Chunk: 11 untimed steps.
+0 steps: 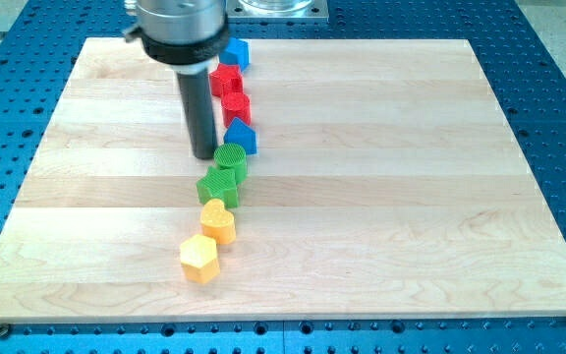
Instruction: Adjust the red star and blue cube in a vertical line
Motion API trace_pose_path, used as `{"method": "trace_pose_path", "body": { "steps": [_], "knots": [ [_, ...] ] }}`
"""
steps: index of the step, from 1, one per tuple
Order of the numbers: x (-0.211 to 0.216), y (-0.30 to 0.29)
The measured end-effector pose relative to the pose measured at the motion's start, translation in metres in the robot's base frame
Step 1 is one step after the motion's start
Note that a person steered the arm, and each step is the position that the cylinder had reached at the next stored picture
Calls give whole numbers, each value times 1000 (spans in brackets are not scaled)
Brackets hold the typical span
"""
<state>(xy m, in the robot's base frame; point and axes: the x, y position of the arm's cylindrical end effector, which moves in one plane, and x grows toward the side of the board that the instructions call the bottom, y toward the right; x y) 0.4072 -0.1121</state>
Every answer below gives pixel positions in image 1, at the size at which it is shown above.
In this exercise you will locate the green star block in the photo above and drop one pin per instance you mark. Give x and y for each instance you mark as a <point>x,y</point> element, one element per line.
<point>218,184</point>

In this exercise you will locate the red star block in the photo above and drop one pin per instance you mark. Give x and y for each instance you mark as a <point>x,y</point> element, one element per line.
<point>226,79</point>

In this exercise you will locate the blue cube block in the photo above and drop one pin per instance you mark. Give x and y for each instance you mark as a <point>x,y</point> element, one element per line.
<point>237,52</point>

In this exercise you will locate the green cylinder block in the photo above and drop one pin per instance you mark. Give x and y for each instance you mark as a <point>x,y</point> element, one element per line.
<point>234,157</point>

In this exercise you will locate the blue house-shaped block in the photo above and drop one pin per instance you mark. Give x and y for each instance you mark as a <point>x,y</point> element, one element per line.
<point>241,134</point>

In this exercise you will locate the yellow heart block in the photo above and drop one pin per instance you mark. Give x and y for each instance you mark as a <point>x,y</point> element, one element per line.
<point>217,222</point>

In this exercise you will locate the red cylinder block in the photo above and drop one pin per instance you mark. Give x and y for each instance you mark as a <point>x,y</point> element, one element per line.
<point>236,105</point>

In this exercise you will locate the light wooden board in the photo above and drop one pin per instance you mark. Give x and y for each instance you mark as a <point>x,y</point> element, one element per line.
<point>387,184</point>

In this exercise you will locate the yellow hexagon block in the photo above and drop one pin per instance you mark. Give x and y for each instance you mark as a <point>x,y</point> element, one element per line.
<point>199,258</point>

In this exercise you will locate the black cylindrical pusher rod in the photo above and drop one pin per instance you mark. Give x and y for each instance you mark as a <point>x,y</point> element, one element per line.
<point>197,105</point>

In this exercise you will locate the blue perforated table plate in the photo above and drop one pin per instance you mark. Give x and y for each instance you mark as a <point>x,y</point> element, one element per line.
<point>40,48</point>

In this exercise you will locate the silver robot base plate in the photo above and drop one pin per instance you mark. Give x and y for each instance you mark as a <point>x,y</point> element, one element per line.
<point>277,11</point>

